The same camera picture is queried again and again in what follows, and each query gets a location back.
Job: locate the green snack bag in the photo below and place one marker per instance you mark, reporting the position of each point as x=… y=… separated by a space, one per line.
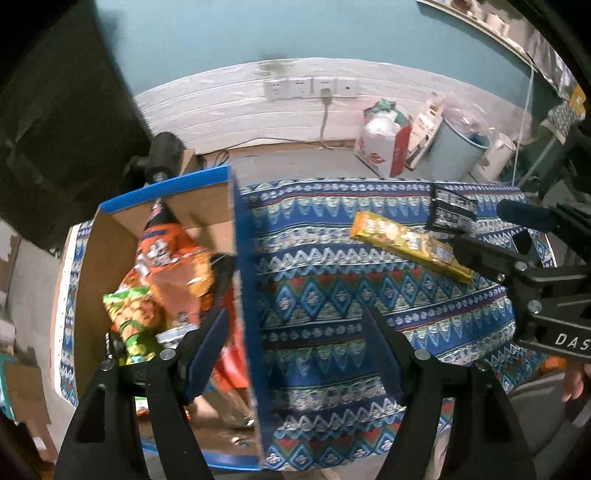
x=134 y=314

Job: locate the crumpled white plastic bag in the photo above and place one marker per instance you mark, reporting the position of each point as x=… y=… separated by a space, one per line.
x=383 y=120

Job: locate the orange noodle packet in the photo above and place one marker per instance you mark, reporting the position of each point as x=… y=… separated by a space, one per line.
x=184 y=286

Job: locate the white wall socket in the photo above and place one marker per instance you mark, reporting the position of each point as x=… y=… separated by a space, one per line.
x=318 y=83
x=347 y=86
x=276 y=90
x=301 y=87

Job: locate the white and red carton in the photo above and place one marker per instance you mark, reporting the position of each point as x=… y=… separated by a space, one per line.
x=425 y=129

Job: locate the silver foil sheet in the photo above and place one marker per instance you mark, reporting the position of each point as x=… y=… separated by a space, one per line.
x=551 y=64

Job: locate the dark cabinet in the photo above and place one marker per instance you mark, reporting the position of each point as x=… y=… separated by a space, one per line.
x=60 y=115

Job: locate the yellow tag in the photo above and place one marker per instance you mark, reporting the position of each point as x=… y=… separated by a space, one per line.
x=578 y=98

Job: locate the black frame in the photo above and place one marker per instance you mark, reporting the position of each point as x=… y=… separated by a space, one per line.
x=579 y=161

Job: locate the small black snack packet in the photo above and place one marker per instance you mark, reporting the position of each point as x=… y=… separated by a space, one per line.
x=450 y=207

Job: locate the grey herringbone cloth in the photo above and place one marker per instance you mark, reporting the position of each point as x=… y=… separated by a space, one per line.
x=561 y=117

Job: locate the small brown cardboard box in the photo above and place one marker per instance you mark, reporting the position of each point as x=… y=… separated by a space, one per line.
x=187 y=161

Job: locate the red and white paper bag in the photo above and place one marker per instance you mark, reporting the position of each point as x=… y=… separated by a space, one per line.
x=376 y=154

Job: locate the white wall shelf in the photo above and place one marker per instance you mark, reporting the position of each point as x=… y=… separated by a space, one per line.
x=480 y=23

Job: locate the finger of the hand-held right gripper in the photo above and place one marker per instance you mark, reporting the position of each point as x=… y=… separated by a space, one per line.
x=485 y=256
x=524 y=212

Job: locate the light blue bin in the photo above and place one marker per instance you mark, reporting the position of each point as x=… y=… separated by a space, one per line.
x=452 y=154

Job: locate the person's right hand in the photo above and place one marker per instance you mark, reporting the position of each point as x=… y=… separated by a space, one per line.
x=573 y=383

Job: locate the blue patterned blanket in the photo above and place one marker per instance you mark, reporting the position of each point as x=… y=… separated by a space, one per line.
x=332 y=277

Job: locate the long yellow snack packet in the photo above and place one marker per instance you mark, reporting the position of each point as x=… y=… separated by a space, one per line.
x=397 y=237

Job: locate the white kettle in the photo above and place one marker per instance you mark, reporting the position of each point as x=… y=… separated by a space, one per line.
x=496 y=154

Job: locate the flat cardboard pieces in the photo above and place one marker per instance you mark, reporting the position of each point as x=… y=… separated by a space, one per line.
x=25 y=397

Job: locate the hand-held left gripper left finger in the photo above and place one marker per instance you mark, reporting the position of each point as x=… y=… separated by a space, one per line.
x=207 y=350

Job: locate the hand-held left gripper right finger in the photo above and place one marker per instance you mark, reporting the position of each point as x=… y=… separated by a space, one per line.
x=381 y=355

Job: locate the red snack packet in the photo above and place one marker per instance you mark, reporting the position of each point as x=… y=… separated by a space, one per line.
x=233 y=369

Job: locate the black device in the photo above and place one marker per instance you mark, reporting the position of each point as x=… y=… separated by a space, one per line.
x=164 y=154

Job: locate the blue cardboard box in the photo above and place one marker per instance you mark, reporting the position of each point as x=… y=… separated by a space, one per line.
x=111 y=240

